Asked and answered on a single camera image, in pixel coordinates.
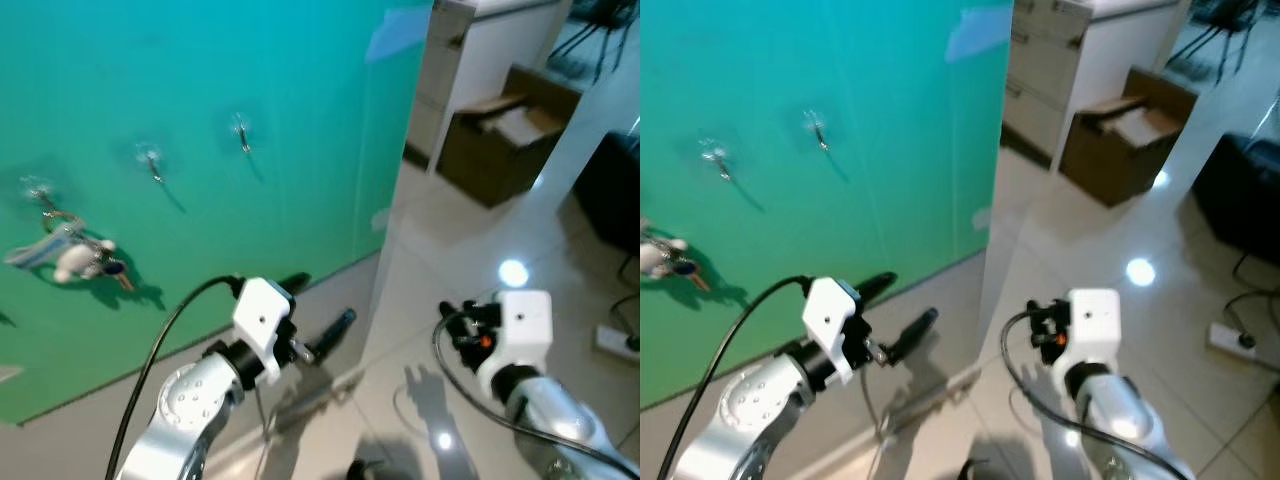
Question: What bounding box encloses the white power strip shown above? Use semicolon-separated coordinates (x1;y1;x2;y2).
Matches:
1208;320;1259;351
595;322;641;359

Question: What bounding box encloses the open brown cardboard box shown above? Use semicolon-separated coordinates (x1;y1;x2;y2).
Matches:
1058;67;1199;208
437;65;584;209

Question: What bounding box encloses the black storage box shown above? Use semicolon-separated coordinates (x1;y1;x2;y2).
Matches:
573;130;641;253
1192;135;1280;266

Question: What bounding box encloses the white cabinet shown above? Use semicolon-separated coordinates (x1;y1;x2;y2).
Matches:
1002;0;1191;166
405;0;576;171

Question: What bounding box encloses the black chair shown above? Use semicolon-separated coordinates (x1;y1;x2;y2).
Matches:
1170;0;1263;76
548;0;641;83

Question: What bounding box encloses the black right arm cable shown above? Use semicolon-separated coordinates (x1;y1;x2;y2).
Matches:
432;305;641;477
1000;310;1191;480

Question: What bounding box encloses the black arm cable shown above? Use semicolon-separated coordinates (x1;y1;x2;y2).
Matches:
1000;310;1191;480
105;275;246;480
655;275;813;480
432;305;641;477

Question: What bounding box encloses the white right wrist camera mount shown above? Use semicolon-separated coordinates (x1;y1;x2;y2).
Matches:
495;290;554;373
1065;288;1122;371

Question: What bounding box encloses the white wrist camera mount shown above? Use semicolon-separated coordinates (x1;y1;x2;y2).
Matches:
495;290;554;373
1065;288;1122;371
232;278;297;387
803;277;863;387

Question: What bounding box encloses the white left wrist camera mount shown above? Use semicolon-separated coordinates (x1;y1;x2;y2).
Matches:
232;278;297;387
803;277;863;387

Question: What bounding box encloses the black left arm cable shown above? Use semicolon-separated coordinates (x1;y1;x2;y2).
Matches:
655;275;813;480
105;275;246;480

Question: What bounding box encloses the black power cord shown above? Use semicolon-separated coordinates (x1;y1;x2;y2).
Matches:
608;250;641;336
1224;250;1280;329

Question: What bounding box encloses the clear adhesive wall hook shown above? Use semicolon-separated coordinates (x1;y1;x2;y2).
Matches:
802;108;833;153
20;175;61;216
228;112;256;156
698;138;736;183
135;142;169;186

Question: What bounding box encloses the white plush toy keychain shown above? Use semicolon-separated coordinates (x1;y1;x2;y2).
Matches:
640;225;713;293
5;210;136;293

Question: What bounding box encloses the green wall board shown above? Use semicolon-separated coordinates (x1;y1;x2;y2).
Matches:
0;0;433;426
640;0;1013;409

